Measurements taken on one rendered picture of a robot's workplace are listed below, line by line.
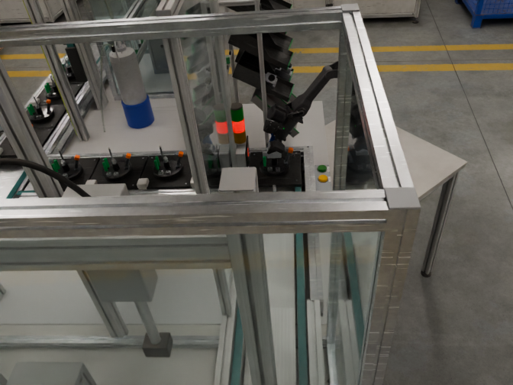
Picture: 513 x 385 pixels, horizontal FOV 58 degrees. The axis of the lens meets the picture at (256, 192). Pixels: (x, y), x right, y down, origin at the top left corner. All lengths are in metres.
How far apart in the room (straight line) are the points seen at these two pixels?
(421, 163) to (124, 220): 2.02
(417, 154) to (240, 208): 2.02
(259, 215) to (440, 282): 2.59
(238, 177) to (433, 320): 2.19
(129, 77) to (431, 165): 1.61
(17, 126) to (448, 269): 2.54
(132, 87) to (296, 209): 2.25
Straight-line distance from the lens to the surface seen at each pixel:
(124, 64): 2.60
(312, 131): 2.56
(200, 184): 1.21
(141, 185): 2.15
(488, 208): 3.55
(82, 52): 2.92
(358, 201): 0.48
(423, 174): 2.33
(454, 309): 2.92
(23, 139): 1.20
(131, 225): 0.50
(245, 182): 0.77
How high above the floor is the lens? 2.31
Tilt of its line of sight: 42 degrees down
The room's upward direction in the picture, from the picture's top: 6 degrees counter-clockwise
